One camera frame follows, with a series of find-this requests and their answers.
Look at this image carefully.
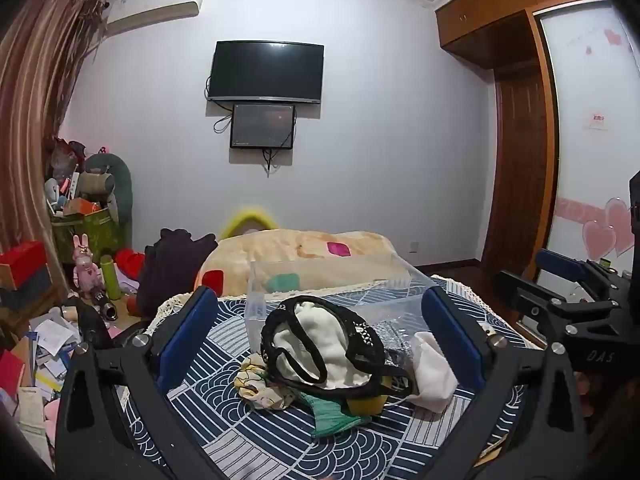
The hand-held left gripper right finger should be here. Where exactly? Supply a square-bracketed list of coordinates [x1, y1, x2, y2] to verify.
[415, 285, 588, 480]

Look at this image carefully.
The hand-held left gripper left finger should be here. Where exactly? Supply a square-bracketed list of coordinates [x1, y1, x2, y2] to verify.
[54, 285, 226, 480]

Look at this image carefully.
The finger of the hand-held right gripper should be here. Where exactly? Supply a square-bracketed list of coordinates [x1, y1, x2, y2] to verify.
[536, 249, 621, 288]
[492, 270, 568, 331]

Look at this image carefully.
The white sock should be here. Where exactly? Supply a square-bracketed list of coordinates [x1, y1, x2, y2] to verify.
[406, 332, 461, 414]

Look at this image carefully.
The silver sequined cloth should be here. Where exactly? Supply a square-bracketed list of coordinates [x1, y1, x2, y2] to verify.
[372, 322, 427, 362]

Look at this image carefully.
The clear plastic box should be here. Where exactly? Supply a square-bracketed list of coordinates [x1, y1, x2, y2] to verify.
[246, 252, 437, 357]

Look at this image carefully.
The cream patterned cloth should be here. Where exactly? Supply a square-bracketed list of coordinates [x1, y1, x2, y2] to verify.
[234, 352, 301, 412]

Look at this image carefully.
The yellow sponge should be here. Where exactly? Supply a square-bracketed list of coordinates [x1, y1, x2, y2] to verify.
[347, 391, 392, 419]

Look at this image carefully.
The green knitted cloth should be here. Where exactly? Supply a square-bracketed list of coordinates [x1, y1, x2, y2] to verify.
[300, 392, 375, 439]

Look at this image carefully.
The dark purple plush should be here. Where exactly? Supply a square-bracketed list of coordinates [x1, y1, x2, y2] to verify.
[136, 228, 219, 319]

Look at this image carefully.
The black flashlight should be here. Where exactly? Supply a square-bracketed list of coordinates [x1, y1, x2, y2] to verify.
[90, 287, 119, 322]

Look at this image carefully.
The white wardrobe door with hearts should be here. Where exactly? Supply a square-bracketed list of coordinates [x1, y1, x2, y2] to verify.
[532, 0, 640, 286]

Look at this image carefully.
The red cloth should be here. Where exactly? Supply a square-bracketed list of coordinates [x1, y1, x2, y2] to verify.
[115, 249, 147, 279]

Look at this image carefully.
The green bottle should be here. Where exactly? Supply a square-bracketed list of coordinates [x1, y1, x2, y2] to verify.
[100, 255, 122, 301]

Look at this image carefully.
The wooden door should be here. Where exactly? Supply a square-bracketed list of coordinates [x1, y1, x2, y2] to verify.
[480, 67, 557, 279]

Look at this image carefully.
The blue white patterned tablecloth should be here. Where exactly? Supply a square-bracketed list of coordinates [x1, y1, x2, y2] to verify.
[120, 280, 531, 480]

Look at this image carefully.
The pink rabbit toy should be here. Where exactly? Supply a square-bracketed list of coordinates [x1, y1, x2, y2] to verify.
[72, 234, 104, 295]

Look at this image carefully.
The yellow arched cushion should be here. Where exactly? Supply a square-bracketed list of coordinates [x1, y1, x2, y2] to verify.
[219, 205, 279, 241]

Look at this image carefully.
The beige patchwork pillow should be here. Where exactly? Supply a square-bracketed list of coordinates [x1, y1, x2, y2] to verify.
[194, 230, 419, 307]

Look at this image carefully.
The pile of papers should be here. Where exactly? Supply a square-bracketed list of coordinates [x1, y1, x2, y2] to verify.
[0, 302, 96, 461]

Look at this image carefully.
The green storage box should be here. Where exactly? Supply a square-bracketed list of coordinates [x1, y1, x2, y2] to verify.
[50, 207, 126, 267]

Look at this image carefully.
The pink plush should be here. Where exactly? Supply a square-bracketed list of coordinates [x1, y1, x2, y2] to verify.
[42, 402, 64, 436]

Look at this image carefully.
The green plush toy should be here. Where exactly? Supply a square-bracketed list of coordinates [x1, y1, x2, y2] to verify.
[75, 152, 134, 226]

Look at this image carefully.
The red box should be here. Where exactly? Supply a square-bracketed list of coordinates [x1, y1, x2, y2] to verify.
[0, 240, 49, 291]

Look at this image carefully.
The pile of assorted toys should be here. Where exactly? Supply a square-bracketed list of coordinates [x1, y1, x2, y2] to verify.
[44, 137, 108, 218]

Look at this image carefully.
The small black monitor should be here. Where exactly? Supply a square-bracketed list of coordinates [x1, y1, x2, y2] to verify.
[230, 103, 296, 151]

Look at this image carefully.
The wooden overhead cabinet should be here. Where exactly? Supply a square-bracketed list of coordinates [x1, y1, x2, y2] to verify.
[434, 0, 607, 69]

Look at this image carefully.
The striped brown curtain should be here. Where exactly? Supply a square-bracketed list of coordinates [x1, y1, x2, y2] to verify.
[0, 0, 109, 281]

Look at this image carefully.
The white air conditioner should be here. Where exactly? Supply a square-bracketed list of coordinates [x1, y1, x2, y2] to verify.
[104, 0, 207, 37]

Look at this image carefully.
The wall-mounted black television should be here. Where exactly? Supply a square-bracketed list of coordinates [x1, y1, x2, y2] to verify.
[206, 40, 325, 106]

